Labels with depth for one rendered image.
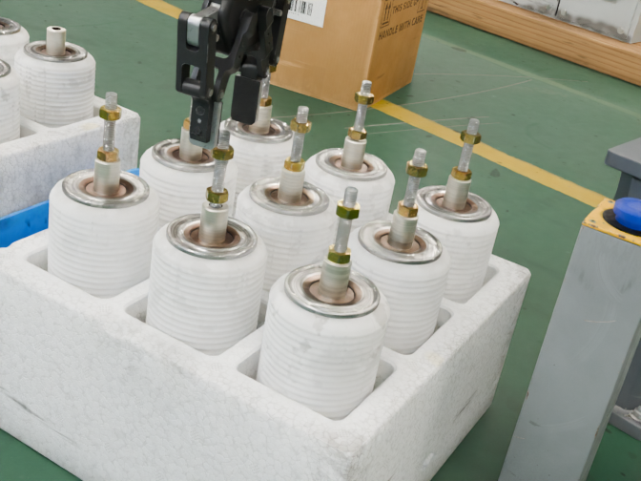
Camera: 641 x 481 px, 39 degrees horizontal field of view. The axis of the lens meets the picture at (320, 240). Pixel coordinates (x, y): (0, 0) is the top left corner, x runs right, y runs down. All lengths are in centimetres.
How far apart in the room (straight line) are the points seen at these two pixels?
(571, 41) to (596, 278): 191
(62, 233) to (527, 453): 47
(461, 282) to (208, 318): 27
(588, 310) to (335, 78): 118
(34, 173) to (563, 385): 63
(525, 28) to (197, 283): 210
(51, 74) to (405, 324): 56
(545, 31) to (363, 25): 95
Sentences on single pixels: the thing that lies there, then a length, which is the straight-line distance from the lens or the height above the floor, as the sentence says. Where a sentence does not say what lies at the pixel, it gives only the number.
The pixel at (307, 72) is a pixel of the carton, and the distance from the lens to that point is 192.
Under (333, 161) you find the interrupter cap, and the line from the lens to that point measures 95.
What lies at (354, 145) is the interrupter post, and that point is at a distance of 93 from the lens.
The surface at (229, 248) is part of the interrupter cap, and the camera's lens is 74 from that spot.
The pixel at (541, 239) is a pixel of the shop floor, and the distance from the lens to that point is 151.
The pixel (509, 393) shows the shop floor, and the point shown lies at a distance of 111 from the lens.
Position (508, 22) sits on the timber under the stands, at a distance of 276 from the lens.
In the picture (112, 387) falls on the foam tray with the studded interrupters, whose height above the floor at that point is 12.
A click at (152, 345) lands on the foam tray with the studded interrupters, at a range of 75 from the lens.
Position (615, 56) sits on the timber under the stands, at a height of 5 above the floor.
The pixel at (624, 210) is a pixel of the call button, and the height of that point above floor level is 33.
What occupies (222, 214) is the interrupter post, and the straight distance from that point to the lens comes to 74.
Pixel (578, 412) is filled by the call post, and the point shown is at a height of 14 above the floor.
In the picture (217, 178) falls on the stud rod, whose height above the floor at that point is 31.
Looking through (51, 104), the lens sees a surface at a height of 20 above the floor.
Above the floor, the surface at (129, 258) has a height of 21.
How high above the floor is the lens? 61
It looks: 27 degrees down
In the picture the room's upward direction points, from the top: 10 degrees clockwise
